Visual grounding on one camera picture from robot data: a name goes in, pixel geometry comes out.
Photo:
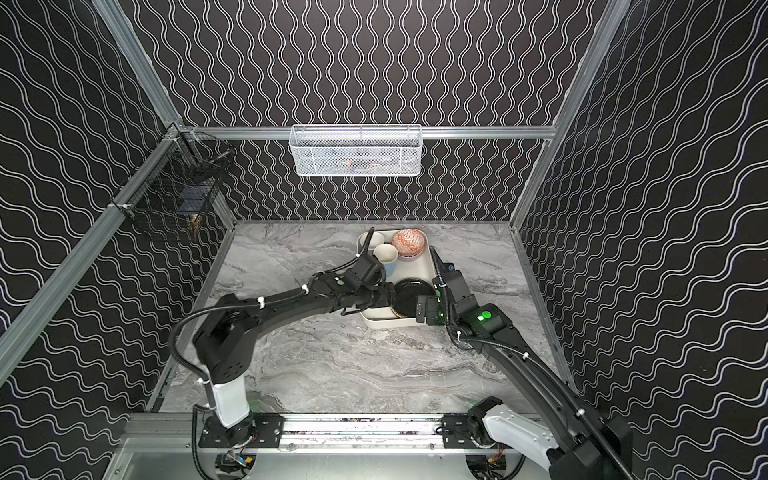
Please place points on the light blue mug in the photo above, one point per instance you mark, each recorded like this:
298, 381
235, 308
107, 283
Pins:
387, 255

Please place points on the lavender mug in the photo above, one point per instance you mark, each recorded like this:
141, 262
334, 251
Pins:
377, 238

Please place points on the black plate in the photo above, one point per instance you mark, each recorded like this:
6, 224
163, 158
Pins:
406, 296

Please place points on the orange patterned bowl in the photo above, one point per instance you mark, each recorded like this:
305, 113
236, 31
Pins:
409, 239

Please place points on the lavender bowl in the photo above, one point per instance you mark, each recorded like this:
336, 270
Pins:
410, 255

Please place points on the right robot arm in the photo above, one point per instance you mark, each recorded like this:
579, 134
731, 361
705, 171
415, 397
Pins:
573, 441

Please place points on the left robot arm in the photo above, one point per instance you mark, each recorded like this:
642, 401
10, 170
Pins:
226, 342

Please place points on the white plastic bin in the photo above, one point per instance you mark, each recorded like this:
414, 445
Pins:
410, 269

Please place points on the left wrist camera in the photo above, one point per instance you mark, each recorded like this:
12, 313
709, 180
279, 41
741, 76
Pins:
366, 271

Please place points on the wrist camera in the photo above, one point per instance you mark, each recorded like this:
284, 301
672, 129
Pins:
366, 271
454, 289

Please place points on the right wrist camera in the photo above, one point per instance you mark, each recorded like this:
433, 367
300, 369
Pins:
454, 289

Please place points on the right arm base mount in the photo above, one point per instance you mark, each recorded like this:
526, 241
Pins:
462, 431

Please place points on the white wire mesh basket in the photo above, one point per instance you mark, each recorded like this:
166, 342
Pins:
356, 150

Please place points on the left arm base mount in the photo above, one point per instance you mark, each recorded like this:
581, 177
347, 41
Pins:
259, 430

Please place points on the black wire basket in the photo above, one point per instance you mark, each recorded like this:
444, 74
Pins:
176, 201

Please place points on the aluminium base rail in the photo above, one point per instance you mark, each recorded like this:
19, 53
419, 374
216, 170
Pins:
302, 433

